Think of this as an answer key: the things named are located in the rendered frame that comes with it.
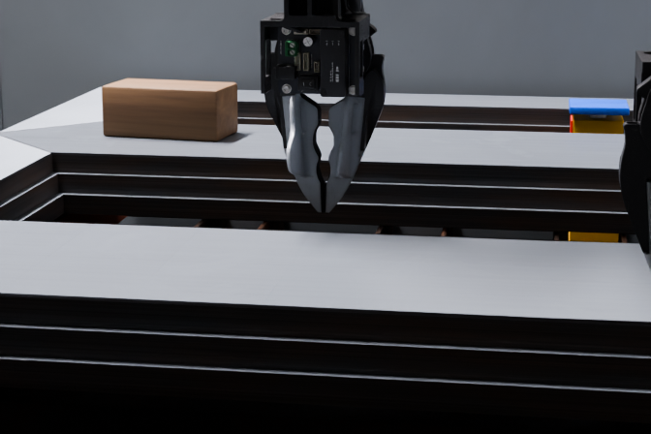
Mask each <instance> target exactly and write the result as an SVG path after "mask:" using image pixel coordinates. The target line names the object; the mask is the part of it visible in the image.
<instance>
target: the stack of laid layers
mask: <svg viewBox="0 0 651 434"><path fill-rule="evenodd" d="M571 115H572V116H573V120H574V115H573V114H570V110H569V109H537V108H456V107H414V106H384V107H383V110H382V113H381V116H380V118H379V120H378V122H377V125H376V127H375V128H400V129H438V130H475V131H513V132H550V133H569V132H570V123H571ZM64 213H67V214H94V215H120V216H147V217H173V218H201V219H228V220H254V221H281V222H307V223H334V224H362V225H388V226H415V227H441V228H468V229H495V230H522V231H549V232H576V233H628V234H636V233H635V230H634V228H633V225H632V222H631V220H630V217H629V215H628V212H627V209H626V207H625V204H624V202H623V198H622V193H621V189H620V183H619V170H588V169H555V168H522V167H490V166H458V165H425V164H392V163H359V165H358V167H357V169H356V173H355V175H354V178H353V180H352V182H351V184H350V186H349V188H348V190H347V191H346V193H345V194H344V196H343V197H342V199H341V200H340V201H339V202H338V204H336V205H335V206H334V207H333V208H332V210H331V211H330V212H329V213H328V212H317V210H316V209H315V208H314V207H313V206H312V204H311V203H310V202H309V200H307V199H306V197H305V196H304V195H303V193H302V191H301V190H300V188H299V186H298V184H297V182H296V179H295V176H294V175H293V174H292V173H290V172H289V170H288V165H287V160H261V159H228V158H195V157H162V156H129V155H96V154H64V153H51V154H49V155H48V156H46V157H45V158H43V159H41V160H39V161H37V162H35V163H34V164H32V165H30V166H28V167H26V168H24V169H22V170H20V171H18V172H16V173H14V174H12V175H10V176H8V177H7V178H5V179H3V180H1V181H0V220H6V221H31V222H52V221H54V220H55V219H57V218H58V217H60V216H61V215H63V214H64ZM0 388H34V389H52V390H69V391H87V392H104V393H122V394H139V395H156V396H173V397H191V398H208V399H226V400H243V401H261V402H278V403H295V404H312V405H329V406H347V407H364V408H382V409H399V410H417V411H434V412H452V413H469V414H486V415H503V416H521V417H538V418H556V419H590V420H607V421H625V422H641V423H651V324H643V323H617V322H592V321H567V320H543V319H521V318H500V317H479V316H457V315H437V314H416V313H394V312H373V311H353V310H331V309H310V308H289V307H267V306H247V305H226V304H204V303H183V302H163V301H141V300H120V299H99V298H77V297H57V296H35V295H14V294H0Z"/></svg>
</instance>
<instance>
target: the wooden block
mask: <svg viewBox="0 0 651 434"><path fill-rule="evenodd" d="M102 103H103V132H104V136H107V137H124V138H144V139H162V140H198V141H218V140H221V139H224V138H226V137H228V136H230V135H232V134H234V133H236V132H237V130H238V123H237V84H236V83H235V82H220V81H195V80H171V79H147V78H125V79H122V80H119V81H116V82H113V83H110V84H107V85H104V86H102Z"/></svg>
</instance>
